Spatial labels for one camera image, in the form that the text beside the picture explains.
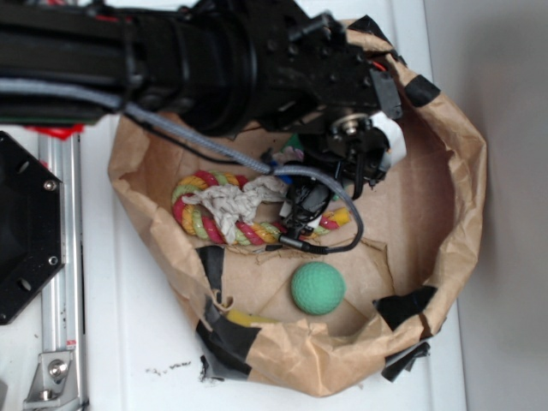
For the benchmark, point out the crumpled white cloth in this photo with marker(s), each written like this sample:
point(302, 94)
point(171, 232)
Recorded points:
point(231, 203)

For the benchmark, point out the brown paper bag bin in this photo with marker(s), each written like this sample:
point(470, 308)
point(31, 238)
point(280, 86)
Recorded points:
point(420, 246)

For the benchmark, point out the yellow object under bag edge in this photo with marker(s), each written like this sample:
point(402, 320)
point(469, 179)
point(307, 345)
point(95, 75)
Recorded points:
point(247, 320)

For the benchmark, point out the aluminium extrusion rail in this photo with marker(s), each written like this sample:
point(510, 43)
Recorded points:
point(62, 298)

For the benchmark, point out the green dimpled ball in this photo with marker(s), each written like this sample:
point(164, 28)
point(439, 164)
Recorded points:
point(317, 288)

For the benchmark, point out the metal corner bracket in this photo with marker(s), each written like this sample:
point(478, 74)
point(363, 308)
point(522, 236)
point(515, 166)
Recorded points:
point(54, 382)

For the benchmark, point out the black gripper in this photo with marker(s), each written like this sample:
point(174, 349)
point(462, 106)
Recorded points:
point(358, 149)

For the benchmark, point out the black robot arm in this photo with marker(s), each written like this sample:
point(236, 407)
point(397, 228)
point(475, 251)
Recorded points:
point(218, 65)

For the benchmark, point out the green rectangular block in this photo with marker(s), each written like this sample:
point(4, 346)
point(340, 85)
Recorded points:
point(293, 143)

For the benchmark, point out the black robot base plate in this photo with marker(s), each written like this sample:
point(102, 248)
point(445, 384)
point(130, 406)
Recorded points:
point(31, 228)

